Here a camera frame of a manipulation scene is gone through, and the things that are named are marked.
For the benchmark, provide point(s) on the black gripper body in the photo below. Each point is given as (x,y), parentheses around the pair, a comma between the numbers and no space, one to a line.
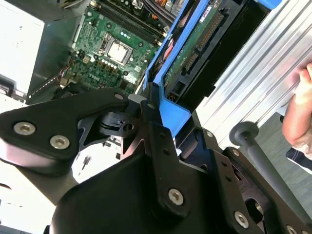
(109,207)

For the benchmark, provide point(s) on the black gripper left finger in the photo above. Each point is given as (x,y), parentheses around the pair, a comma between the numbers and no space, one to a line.
(44,126)

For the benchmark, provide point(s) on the hard disk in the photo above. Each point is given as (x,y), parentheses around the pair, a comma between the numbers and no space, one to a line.
(195,48)

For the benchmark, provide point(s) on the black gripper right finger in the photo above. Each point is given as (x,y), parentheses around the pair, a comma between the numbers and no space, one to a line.
(220,175)

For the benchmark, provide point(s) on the person's hand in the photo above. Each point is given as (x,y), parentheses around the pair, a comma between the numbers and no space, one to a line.
(306,78)

